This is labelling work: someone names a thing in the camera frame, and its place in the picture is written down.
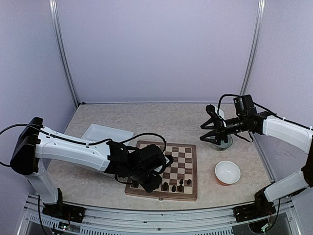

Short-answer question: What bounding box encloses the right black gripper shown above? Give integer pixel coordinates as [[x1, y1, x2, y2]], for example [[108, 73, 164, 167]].
[[201, 115, 247, 145]]

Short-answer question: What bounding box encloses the dark chess knight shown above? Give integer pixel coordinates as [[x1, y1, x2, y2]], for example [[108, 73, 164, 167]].
[[162, 182, 169, 191]]

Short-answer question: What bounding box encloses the wooden chess board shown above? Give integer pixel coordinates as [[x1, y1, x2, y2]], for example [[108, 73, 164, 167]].
[[125, 143, 198, 201]]

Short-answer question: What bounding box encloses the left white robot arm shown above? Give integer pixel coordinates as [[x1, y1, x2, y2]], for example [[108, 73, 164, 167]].
[[10, 117, 173, 218]]

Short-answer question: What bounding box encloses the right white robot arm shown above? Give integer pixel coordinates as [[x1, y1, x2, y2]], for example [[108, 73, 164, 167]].
[[200, 94, 313, 217]]

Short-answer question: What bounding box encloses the clear glass bowl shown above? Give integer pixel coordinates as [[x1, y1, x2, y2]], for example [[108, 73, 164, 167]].
[[213, 135, 233, 151]]

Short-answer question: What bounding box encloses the white orange ceramic bowl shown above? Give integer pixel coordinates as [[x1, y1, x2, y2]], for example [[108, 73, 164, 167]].
[[214, 161, 241, 186]]

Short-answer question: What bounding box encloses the white divided plastic tray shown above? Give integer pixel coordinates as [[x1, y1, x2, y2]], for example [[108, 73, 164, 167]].
[[81, 124, 134, 142]]

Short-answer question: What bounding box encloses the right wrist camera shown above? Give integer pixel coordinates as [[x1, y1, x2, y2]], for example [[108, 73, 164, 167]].
[[205, 104, 224, 120]]

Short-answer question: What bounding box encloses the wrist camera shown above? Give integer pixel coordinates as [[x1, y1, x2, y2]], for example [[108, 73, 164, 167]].
[[163, 154, 174, 168], [205, 104, 224, 120]]

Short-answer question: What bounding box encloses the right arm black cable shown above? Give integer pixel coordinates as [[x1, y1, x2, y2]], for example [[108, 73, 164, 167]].
[[216, 94, 313, 142]]

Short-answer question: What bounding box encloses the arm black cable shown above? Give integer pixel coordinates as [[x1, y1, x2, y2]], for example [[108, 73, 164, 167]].
[[216, 94, 313, 142], [0, 123, 168, 184]]

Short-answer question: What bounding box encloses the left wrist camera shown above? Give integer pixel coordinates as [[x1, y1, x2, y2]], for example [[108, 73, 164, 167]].
[[163, 154, 174, 168]]

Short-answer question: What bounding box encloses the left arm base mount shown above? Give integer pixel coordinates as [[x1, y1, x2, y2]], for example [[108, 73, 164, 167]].
[[43, 204, 86, 223]]

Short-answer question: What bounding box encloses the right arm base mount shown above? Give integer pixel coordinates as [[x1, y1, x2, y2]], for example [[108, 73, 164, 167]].
[[233, 203, 276, 223]]

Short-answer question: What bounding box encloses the front aluminium rail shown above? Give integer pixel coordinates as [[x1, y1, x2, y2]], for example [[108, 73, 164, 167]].
[[17, 199, 301, 235]]

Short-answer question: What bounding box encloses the right aluminium frame post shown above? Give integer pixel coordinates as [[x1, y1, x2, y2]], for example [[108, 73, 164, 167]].
[[240, 0, 266, 95]]

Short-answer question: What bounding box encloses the aluminium frame post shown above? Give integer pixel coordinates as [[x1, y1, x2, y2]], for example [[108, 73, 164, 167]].
[[240, 0, 266, 95], [49, 0, 80, 108]]

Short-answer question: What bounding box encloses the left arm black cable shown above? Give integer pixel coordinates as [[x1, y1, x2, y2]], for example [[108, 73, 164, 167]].
[[0, 123, 168, 184]]

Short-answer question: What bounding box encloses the left aluminium frame post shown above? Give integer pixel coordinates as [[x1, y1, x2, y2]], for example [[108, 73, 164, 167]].
[[49, 0, 80, 108]]

